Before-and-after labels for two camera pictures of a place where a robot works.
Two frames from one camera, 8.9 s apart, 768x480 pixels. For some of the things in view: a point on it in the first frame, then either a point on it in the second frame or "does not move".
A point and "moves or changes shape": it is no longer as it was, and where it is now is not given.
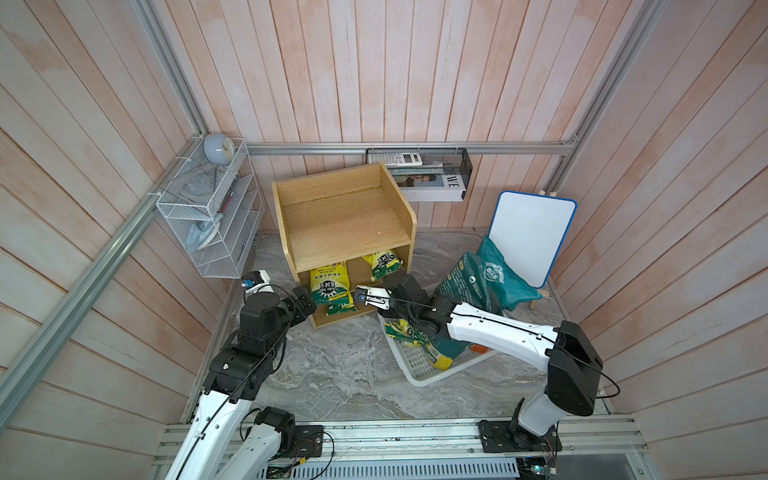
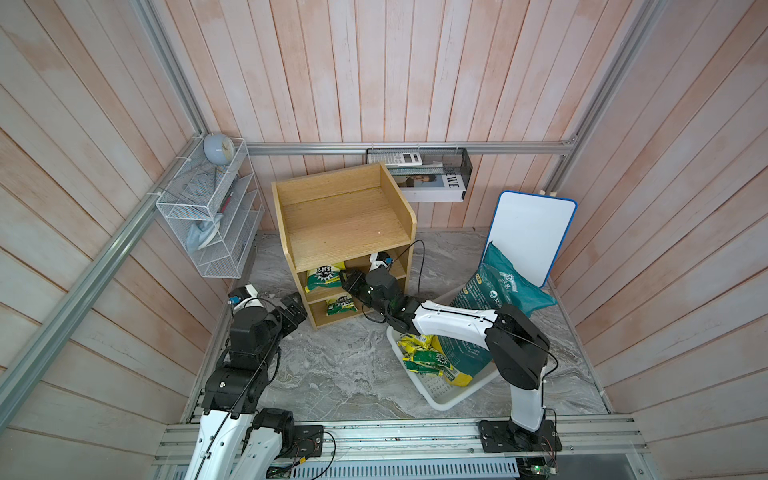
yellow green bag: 403,331 → 427,361
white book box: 430,184 does not move
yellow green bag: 384,263 moves or changes shape
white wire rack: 214,210 does not move
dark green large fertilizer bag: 467,283 → 481,292
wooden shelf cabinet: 347,232 does not move
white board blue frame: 528,231 does not move
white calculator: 403,159 does not move
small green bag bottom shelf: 340,303 does not move
